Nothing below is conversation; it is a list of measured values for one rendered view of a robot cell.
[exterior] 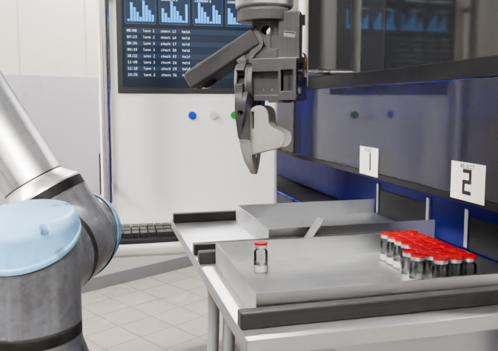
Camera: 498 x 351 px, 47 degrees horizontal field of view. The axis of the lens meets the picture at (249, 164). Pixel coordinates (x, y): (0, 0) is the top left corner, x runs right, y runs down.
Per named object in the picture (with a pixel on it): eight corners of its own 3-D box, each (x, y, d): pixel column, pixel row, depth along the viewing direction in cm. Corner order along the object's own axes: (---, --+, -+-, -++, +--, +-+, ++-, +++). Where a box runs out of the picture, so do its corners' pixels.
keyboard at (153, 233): (259, 225, 160) (259, 216, 159) (272, 236, 146) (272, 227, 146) (111, 232, 151) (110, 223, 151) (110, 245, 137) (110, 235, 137)
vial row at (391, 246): (389, 258, 97) (390, 231, 97) (450, 290, 80) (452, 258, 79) (377, 258, 97) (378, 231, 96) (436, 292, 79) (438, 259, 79)
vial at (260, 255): (265, 268, 91) (265, 241, 90) (269, 272, 89) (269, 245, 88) (252, 269, 90) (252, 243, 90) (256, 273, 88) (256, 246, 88)
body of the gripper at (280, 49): (295, 105, 71) (296, 5, 70) (229, 105, 74) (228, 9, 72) (307, 105, 78) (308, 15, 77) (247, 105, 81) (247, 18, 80)
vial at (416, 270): (419, 282, 84) (420, 251, 83) (427, 286, 82) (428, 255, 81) (405, 283, 83) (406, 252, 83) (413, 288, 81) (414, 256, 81)
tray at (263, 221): (373, 212, 138) (373, 198, 138) (434, 237, 113) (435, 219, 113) (236, 220, 130) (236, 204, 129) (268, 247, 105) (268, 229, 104)
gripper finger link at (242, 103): (246, 140, 73) (246, 69, 72) (234, 140, 73) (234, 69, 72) (256, 138, 77) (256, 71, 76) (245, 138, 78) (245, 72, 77)
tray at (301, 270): (403, 251, 102) (404, 232, 102) (500, 298, 77) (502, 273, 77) (215, 263, 94) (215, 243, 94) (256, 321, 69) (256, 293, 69)
